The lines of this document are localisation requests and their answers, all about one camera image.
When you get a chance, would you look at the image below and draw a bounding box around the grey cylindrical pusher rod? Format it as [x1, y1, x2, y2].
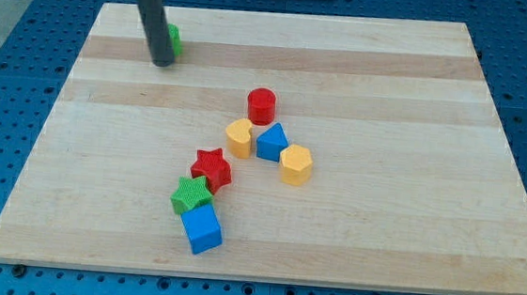
[137, 0, 175, 68]

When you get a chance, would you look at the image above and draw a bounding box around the red cylinder block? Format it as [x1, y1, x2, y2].
[247, 87, 277, 126]

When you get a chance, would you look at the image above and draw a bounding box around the green block behind rod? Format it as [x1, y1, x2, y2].
[168, 23, 183, 56]

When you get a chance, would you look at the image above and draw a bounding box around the yellow heart block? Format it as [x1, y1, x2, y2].
[225, 118, 253, 159]

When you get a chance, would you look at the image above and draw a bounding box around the red star block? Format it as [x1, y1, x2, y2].
[190, 147, 232, 194]

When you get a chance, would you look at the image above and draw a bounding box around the blue triangle block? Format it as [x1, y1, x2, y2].
[256, 123, 289, 162]

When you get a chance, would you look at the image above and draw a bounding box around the green star block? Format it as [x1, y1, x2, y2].
[170, 176, 213, 215]

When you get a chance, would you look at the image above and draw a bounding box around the yellow hexagon block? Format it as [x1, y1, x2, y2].
[279, 144, 313, 186]

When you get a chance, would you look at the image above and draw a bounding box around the blue cube block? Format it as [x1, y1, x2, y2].
[180, 204, 223, 255]

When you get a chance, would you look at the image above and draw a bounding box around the wooden board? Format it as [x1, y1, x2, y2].
[0, 3, 527, 295]

